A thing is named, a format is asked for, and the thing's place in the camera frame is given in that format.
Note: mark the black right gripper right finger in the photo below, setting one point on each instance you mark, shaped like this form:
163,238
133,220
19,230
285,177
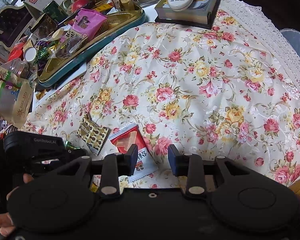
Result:
198,172

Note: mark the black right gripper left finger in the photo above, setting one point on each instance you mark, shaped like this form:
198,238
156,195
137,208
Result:
111,168

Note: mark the red biscuit packet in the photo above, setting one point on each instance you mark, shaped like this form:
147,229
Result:
130,142

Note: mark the gold heart chocolate packet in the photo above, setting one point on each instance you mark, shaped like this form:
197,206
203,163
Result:
92,134

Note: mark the person's left hand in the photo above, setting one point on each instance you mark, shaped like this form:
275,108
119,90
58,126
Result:
6,224

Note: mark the brown paper bag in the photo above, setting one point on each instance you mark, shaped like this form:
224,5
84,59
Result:
16,95

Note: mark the white board under tray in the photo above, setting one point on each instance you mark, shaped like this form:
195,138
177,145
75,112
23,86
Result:
77,72

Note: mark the floral tablecloth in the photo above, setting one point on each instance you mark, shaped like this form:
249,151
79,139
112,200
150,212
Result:
233,90

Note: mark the teal gold snack tray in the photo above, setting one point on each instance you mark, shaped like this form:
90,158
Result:
115,24

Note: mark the pink snack bag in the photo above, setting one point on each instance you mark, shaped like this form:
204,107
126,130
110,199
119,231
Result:
87,23

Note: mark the red apple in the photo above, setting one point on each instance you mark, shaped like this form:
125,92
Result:
78,4

